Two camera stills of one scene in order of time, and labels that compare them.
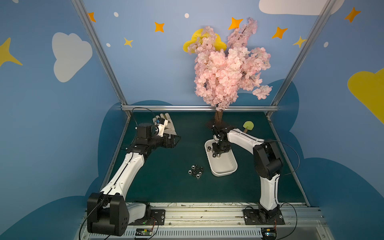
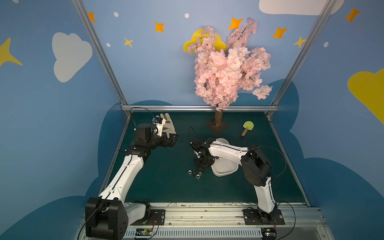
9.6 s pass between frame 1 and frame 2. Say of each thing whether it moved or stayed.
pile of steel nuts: stayed
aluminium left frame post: stayed
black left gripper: stayed
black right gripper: moved
